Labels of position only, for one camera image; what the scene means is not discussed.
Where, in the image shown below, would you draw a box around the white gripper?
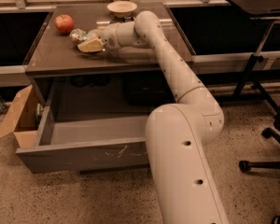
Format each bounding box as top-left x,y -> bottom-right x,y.
77,23 -> 121,52

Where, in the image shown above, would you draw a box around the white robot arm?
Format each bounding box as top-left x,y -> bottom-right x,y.
71,11 -> 230,224

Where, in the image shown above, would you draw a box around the grey drawer cabinet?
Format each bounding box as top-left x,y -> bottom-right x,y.
26,4 -> 202,105

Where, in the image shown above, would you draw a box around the open grey top drawer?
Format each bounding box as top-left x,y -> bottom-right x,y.
16,75 -> 166,175

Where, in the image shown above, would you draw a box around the red apple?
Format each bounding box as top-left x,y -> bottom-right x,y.
55,14 -> 75,34

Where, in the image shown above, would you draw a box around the black remote control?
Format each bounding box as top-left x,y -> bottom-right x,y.
123,16 -> 136,22

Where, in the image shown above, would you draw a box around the white ceramic bowl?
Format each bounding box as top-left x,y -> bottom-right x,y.
107,1 -> 137,18

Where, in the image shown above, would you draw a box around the dark shoes under cabinet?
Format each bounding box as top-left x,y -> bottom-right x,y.
70,74 -> 111,88

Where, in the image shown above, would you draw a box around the black bag under cabinet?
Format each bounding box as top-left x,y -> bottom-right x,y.
123,71 -> 174,106

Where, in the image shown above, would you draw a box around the cardboard box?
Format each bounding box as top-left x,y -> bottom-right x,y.
0,85 -> 40,148

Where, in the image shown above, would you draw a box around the black side table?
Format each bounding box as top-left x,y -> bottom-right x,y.
215,0 -> 280,114

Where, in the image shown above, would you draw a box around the black office chair base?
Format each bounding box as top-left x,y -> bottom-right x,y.
238,105 -> 280,175

